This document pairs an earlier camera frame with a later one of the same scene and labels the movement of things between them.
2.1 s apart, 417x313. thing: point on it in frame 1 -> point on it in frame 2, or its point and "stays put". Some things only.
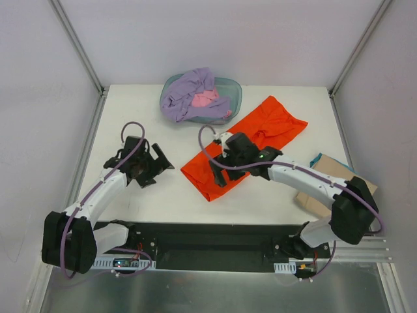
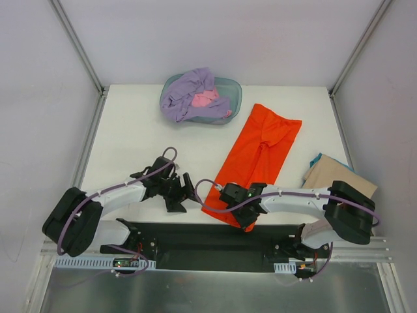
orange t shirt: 201,175 -> 257,152
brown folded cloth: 328,166 stays put
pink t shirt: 203,99 stays put
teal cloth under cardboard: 315,160 stays put
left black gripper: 150,167 -> 178,192
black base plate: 204,246 stays put
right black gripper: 229,167 -> 245,216
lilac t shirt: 178,93 stays put
